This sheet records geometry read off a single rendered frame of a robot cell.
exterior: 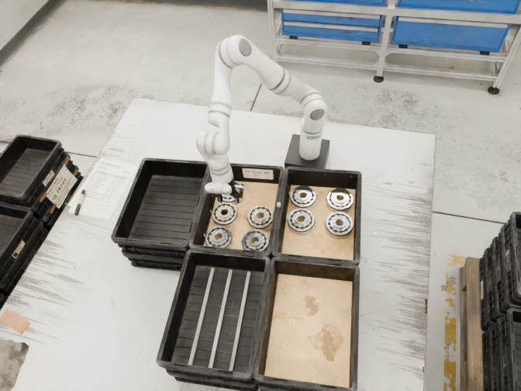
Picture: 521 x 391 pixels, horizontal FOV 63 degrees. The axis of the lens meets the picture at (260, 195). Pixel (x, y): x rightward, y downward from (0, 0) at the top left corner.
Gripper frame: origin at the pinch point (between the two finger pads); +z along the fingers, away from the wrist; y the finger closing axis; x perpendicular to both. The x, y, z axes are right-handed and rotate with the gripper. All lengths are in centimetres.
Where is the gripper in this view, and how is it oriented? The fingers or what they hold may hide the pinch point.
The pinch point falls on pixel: (229, 199)
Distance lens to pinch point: 157.4
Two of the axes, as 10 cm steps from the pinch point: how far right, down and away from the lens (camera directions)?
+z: 0.9, 5.8, 8.1
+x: -1.5, 8.1, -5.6
